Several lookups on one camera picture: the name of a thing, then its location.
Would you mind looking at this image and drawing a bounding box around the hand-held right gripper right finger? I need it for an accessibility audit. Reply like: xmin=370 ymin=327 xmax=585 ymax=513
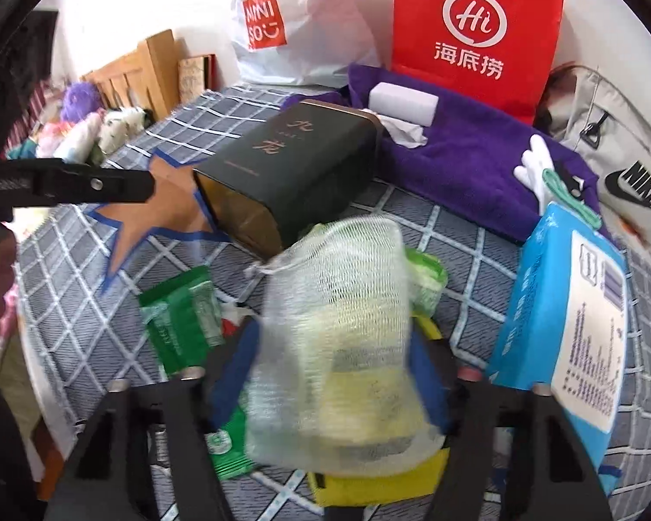
xmin=407 ymin=333 xmax=614 ymax=521

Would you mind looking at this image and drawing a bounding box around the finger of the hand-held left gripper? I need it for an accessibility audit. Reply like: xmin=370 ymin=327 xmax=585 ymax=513
xmin=0 ymin=158 xmax=156 ymax=208

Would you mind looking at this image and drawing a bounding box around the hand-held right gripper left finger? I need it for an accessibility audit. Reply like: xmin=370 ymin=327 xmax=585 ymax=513
xmin=43 ymin=316 xmax=262 ymax=521

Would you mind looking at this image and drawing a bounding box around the green foil packet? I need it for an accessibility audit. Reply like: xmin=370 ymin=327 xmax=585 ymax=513
xmin=138 ymin=265 xmax=227 ymax=381

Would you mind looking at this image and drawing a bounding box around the clear plastic bag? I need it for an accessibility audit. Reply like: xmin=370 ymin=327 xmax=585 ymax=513
xmin=246 ymin=216 xmax=446 ymax=471

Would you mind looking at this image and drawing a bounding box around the light green wipes pack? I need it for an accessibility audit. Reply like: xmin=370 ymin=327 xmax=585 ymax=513
xmin=404 ymin=248 xmax=449 ymax=316

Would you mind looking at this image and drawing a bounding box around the yellow pouch with black straps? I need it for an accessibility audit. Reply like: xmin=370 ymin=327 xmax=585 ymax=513
xmin=306 ymin=315 xmax=451 ymax=509

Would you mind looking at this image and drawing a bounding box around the white glove with green cuff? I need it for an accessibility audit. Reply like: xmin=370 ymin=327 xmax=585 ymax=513
xmin=512 ymin=135 xmax=603 ymax=227

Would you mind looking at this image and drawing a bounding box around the white sponge block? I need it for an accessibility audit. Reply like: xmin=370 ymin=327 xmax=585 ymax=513
xmin=368 ymin=82 xmax=440 ymax=126

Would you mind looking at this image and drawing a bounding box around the green packet with round logo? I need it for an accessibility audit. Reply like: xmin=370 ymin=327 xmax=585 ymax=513
xmin=205 ymin=391 xmax=257 ymax=480

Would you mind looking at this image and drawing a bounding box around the purple plush toy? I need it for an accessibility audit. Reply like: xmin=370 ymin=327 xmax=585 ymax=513
xmin=60 ymin=81 xmax=100 ymax=121

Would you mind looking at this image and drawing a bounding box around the checked grey tablecloth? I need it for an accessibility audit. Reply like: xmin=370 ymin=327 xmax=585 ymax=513
xmin=13 ymin=86 xmax=651 ymax=521

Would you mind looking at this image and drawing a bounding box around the blue tissue pack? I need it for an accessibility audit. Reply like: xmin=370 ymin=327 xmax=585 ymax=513
xmin=485 ymin=201 xmax=631 ymax=498

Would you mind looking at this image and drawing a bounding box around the wooden headboard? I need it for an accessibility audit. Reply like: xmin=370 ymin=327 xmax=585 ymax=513
xmin=81 ymin=28 xmax=188 ymax=121

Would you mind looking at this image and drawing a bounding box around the patterned book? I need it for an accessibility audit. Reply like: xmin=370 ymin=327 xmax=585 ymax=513
xmin=177 ymin=53 xmax=217 ymax=104

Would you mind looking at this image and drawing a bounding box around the purple towel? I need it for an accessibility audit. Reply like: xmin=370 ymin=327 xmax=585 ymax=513
xmin=279 ymin=63 xmax=601 ymax=243

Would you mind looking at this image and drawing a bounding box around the dark green tin box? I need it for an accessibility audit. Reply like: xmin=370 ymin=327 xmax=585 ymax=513
xmin=192 ymin=101 xmax=385 ymax=259

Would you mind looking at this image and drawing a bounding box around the crumpled white tissue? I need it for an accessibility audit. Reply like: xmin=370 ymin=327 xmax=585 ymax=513
xmin=379 ymin=113 xmax=430 ymax=148

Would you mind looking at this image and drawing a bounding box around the white plastic shopping bag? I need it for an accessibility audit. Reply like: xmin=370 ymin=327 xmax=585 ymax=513
xmin=231 ymin=0 xmax=384 ymax=88

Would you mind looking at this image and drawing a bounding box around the grey sling bag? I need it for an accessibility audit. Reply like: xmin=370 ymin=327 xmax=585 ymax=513
xmin=536 ymin=63 xmax=651 ymax=245

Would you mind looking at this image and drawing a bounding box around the red paper bag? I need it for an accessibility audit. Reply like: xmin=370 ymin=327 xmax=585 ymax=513
xmin=390 ymin=0 xmax=566 ymax=126

